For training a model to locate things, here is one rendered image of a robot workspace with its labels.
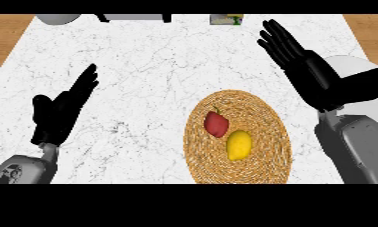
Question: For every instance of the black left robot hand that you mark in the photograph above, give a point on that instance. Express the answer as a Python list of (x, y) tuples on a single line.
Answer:
[(58, 117)]

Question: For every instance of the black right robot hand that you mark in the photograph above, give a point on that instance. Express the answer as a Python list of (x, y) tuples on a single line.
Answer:
[(312, 71)]

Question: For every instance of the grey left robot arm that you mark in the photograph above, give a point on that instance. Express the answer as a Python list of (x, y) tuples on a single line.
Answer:
[(27, 169)]

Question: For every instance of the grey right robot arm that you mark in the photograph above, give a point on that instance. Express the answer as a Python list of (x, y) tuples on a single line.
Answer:
[(355, 147)]

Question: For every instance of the white plate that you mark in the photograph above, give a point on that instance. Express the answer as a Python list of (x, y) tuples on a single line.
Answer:
[(351, 65)]

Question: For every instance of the yellow lemon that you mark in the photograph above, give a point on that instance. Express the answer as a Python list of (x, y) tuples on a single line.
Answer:
[(240, 145)]

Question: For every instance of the round woven wicker placemat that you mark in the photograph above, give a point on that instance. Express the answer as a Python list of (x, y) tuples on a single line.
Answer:
[(261, 167)]

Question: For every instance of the small grey and green box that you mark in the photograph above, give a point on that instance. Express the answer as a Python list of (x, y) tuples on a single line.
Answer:
[(225, 19)]

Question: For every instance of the red pepper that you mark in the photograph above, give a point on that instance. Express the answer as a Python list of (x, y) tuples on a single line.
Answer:
[(216, 125)]

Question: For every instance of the grey round bowl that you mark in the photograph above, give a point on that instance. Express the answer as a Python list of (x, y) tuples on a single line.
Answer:
[(58, 18)]

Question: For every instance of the grey appliance with black legs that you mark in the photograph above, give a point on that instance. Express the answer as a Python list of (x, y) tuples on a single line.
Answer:
[(134, 17)]

